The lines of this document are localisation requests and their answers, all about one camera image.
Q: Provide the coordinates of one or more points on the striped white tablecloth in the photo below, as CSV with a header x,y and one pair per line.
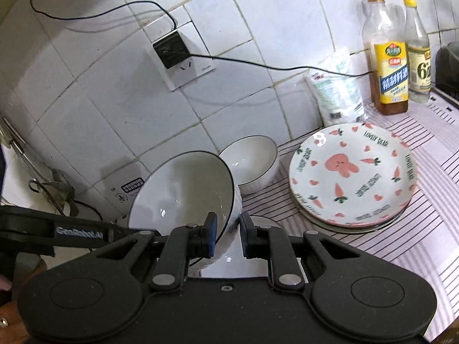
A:
x,y
412,258

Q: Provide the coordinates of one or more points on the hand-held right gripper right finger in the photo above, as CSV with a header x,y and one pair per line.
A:
x,y
245,236

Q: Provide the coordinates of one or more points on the clear vinegar bottle yellow cap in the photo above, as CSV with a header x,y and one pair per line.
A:
x,y
419,71

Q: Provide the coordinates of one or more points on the white bowl black rim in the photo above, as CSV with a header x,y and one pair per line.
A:
x,y
231,258
251,157
179,193

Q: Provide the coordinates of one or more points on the pink rabbit print plate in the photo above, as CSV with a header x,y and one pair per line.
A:
x,y
340,166

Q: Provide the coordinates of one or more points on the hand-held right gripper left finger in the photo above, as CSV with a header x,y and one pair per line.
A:
x,y
212,234

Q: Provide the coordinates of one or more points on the yellow label cooking wine bottle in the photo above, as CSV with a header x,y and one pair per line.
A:
x,y
391,75

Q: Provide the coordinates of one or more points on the black plug adapter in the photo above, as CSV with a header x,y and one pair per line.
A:
x,y
170,48

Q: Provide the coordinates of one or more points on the white wall sticker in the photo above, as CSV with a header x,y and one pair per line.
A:
x,y
131,186

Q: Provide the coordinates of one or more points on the black wok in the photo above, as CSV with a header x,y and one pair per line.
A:
x,y
450,64

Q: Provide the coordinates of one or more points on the white salt bag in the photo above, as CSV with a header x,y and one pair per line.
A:
x,y
337,93

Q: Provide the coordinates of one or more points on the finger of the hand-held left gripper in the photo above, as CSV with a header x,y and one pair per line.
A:
x,y
120,232

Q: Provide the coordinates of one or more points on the large white plate black rim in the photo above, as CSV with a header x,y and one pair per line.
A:
x,y
362,227

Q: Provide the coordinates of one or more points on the white wall socket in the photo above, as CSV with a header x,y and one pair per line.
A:
x,y
190,71

